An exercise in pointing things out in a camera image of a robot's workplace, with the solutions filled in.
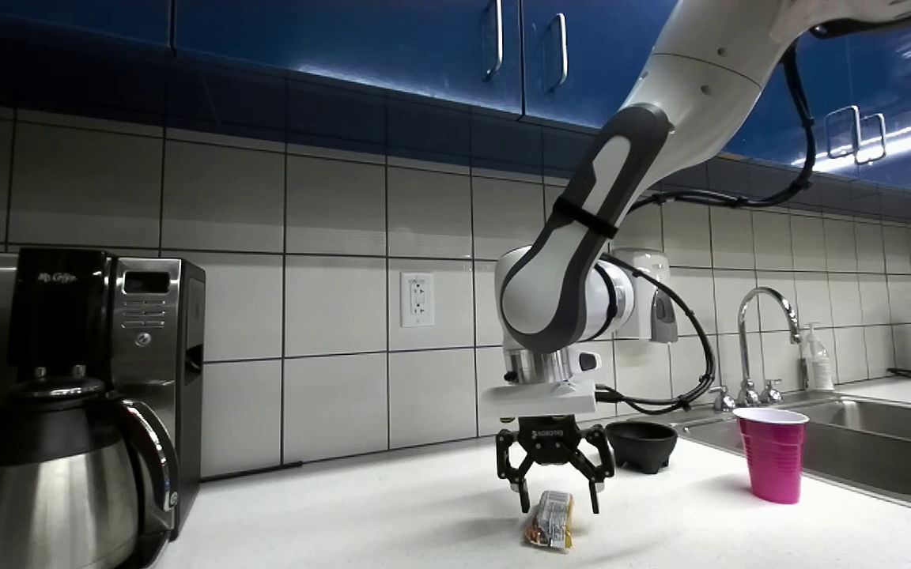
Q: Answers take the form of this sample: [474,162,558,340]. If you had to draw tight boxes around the white wall outlet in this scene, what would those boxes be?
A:
[403,272,432,326]

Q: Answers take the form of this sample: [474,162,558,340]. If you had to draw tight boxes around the steel coffee carafe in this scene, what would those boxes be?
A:
[0,384,177,569]

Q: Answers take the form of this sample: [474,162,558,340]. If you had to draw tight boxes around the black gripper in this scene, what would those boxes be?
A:
[492,414,615,517]

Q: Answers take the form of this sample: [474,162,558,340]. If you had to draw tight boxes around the pink plastic cup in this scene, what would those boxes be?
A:
[733,407,811,505]

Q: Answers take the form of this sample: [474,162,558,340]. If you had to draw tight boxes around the steel handles far cabinet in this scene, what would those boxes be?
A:
[834,105,889,168]

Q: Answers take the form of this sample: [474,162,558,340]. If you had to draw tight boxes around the steel cabinet handle right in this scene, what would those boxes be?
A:
[550,14,569,93]

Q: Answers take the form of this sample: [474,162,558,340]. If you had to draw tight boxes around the black bowl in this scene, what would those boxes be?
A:
[607,422,678,473]

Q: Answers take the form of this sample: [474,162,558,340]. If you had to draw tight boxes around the clear soap bottle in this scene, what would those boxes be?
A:
[801,333,834,393]

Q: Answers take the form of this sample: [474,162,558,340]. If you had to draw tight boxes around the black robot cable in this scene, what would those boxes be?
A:
[592,40,822,422]

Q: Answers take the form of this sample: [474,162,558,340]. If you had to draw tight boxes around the steel cabinet handle left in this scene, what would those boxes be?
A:
[485,0,507,80]

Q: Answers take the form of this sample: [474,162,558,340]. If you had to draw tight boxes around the blue upper cabinet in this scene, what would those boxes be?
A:
[0,0,911,189]

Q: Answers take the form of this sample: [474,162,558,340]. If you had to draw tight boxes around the chrome sink faucet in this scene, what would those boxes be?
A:
[714,285,803,411]

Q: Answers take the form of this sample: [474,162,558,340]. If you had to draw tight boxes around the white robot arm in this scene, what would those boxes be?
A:
[489,0,911,489]

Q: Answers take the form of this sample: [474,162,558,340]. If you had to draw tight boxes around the steel kitchen sink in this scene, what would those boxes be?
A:
[674,393,911,518]

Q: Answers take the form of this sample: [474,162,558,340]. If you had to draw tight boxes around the foil snack pack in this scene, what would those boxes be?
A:
[522,489,571,553]

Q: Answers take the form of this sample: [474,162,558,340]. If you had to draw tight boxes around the black steel coffee maker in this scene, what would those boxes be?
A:
[0,246,205,547]

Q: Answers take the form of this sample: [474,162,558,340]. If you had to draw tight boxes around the steel cabinet handle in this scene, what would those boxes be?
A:
[485,0,507,80]
[550,14,569,93]

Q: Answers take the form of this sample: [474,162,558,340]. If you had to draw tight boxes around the white soap dispenser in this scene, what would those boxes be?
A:
[618,249,678,346]

